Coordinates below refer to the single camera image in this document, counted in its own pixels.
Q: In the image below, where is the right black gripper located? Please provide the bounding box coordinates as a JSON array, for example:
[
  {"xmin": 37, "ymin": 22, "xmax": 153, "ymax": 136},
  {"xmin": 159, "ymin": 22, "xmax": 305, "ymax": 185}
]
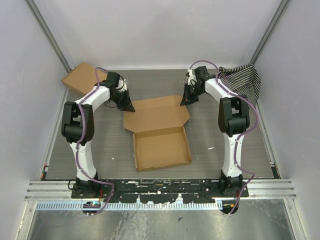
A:
[{"xmin": 181, "ymin": 83, "xmax": 204, "ymax": 107}]

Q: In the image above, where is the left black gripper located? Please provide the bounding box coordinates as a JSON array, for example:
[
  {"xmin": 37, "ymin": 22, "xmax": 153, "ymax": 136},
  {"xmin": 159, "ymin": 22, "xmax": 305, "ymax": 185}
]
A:
[{"xmin": 110, "ymin": 88, "xmax": 136, "ymax": 113}]

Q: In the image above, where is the brown cardboard box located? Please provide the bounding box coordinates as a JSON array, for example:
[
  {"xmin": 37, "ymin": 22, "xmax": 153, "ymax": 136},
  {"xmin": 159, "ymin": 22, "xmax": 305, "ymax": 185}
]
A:
[
  {"xmin": 123, "ymin": 95, "xmax": 192, "ymax": 172},
  {"xmin": 62, "ymin": 62, "xmax": 97, "ymax": 97}
]

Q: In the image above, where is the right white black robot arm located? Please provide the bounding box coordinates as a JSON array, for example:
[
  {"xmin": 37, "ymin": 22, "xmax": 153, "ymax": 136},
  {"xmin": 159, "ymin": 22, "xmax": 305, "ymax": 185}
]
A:
[{"xmin": 180, "ymin": 76, "xmax": 250, "ymax": 198}]

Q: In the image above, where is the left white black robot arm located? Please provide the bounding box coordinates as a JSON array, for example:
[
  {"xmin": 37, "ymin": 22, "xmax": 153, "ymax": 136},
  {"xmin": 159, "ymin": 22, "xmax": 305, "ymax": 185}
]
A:
[{"xmin": 61, "ymin": 77, "xmax": 136, "ymax": 199}]

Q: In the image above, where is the black white striped cloth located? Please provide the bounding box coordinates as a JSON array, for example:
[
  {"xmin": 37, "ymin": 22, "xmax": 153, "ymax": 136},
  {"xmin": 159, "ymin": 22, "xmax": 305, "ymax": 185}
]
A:
[{"xmin": 217, "ymin": 64, "xmax": 261, "ymax": 109}]

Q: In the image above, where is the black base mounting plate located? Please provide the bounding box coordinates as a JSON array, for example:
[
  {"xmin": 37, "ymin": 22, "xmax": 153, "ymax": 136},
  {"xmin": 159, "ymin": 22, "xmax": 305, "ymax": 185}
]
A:
[{"xmin": 70, "ymin": 177, "xmax": 250, "ymax": 204}]

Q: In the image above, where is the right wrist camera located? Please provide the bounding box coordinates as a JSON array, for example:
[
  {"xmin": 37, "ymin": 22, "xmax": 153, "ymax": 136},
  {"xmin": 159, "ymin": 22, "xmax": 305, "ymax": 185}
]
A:
[{"xmin": 185, "ymin": 66, "xmax": 210, "ymax": 86}]

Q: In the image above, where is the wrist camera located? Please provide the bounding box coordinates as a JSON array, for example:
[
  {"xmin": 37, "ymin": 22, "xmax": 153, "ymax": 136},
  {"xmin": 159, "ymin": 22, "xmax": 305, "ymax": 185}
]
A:
[
  {"xmin": 185, "ymin": 66, "xmax": 210, "ymax": 86},
  {"xmin": 103, "ymin": 71, "xmax": 127, "ymax": 92}
]

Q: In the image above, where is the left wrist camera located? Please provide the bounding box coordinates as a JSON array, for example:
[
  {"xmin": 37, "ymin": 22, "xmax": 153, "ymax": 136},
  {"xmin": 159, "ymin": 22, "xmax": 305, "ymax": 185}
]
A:
[{"xmin": 103, "ymin": 71, "xmax": 127, "ymax": 92}]

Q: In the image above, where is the left aluminium corner post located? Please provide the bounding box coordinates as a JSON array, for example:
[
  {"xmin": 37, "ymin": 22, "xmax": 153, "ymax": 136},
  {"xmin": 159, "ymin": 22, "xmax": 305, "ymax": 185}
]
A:
[{"xmin": 24, "ymin": 0, "xmax": 73, "ymax": 73}]

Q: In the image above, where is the aluminium corner post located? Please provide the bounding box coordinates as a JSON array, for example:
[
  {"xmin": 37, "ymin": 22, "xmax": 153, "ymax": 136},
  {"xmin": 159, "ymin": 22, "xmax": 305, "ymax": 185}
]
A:
[
  {"xmin": 24, "ymin": 0, "xmax": 73, "ymax": 73},
  {"xmin": 249, "ymin": 0, "xmax": 292, "ymax": 65}
]

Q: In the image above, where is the white slotted cable duct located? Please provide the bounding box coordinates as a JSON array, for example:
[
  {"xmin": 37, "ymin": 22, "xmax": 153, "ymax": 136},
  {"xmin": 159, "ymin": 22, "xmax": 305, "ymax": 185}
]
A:
[{"xmin": 35, "ymin": 199, "xmax": 223, "ymax": 211}]

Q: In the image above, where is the aluminium front rail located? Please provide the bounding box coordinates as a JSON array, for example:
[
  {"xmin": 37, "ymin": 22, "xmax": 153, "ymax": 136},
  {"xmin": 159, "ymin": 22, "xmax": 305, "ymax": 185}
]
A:
[{"xmin": 25, "ymin": 179, "xmax": 297, "ymax": 202}]

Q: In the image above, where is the right aluminium corner post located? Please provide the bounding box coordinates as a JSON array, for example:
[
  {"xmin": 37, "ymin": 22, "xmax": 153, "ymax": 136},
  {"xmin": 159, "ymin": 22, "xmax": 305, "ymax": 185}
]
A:
[{"xmin": 249, "ymin": 0, "xmax": 292, "ymax": 65}]

